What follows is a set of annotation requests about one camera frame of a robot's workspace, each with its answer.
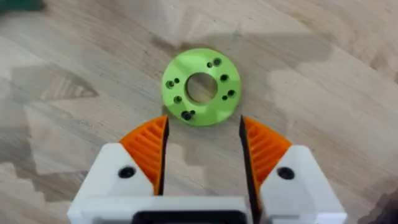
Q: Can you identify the dark green object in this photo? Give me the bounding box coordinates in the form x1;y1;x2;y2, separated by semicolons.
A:
0;0;46;13

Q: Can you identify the green disc with holes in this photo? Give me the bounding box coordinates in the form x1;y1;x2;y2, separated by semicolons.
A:
160;47;243;128

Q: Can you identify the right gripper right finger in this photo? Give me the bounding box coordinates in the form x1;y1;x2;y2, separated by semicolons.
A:
238;114;348;224

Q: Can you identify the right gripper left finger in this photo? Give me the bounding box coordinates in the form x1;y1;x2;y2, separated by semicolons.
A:
67;114;170;224

